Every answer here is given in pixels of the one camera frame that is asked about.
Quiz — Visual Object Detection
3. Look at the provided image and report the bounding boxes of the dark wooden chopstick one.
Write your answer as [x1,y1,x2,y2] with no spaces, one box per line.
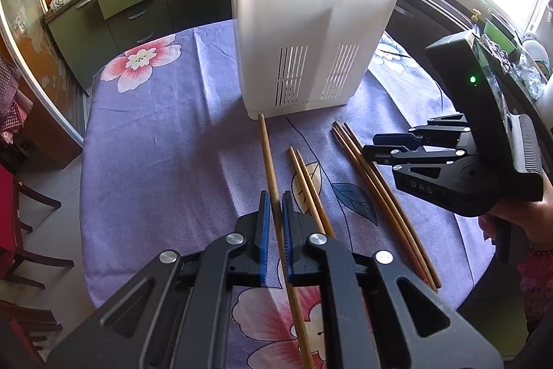
[332,124,437,290]

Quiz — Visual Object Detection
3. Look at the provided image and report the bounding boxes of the dark wooden chopstick three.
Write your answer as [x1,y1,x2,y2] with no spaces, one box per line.
[343,122,442,289]

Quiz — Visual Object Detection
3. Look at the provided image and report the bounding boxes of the dark wooden chopstick two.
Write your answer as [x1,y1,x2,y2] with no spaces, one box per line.
[332,121,439,292]

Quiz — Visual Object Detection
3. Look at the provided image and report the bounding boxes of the single brown chopstick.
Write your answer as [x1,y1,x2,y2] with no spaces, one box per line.
[258,113,314,369]

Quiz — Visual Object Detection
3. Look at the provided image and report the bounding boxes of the light bamboo chopstick two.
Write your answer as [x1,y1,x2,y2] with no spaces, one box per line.
[289,147,325,234]

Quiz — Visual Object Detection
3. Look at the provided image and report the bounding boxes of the light bamboo chopstick three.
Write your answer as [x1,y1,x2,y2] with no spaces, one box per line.
[292,149,336,238]

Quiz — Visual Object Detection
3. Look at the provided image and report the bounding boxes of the green kitchen cabinets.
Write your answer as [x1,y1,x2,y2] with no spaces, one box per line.
[44,0,232,89]

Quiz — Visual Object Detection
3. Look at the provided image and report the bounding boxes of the person right hand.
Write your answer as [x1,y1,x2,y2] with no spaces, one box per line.
[478,178,553,251]

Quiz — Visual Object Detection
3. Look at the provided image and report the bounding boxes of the purple floral tablecloth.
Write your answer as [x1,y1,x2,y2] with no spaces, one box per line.
[79,19,496,369]

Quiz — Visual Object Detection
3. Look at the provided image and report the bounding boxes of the white plastic utensil holder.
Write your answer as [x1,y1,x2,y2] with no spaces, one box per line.
[232,0,397,119]

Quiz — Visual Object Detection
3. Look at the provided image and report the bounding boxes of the red wooden chair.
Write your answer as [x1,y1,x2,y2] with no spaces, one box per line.
[1,168,74,365]

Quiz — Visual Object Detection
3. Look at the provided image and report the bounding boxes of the checked hanging apron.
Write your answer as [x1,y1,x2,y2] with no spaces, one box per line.
[0,56,33,144]

